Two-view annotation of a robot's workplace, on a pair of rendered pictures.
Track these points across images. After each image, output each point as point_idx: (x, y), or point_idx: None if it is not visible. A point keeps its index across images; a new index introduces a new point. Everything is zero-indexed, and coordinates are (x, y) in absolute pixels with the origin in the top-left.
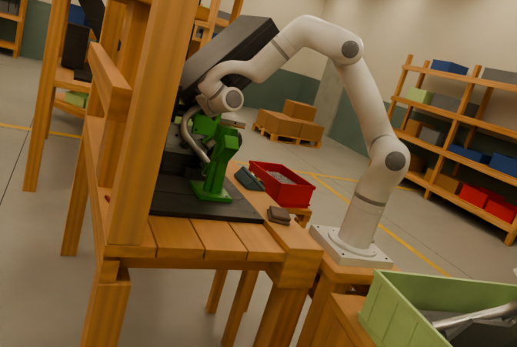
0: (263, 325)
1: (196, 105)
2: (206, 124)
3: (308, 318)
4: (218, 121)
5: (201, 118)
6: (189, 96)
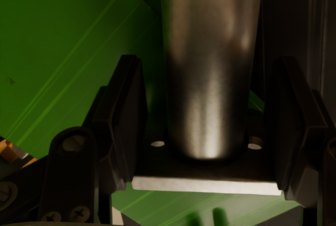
0: None
1: (238, 90)
2: (21, 48)
3: None
4: (10, 134)
5: (91, 45)
6: (306, 51)
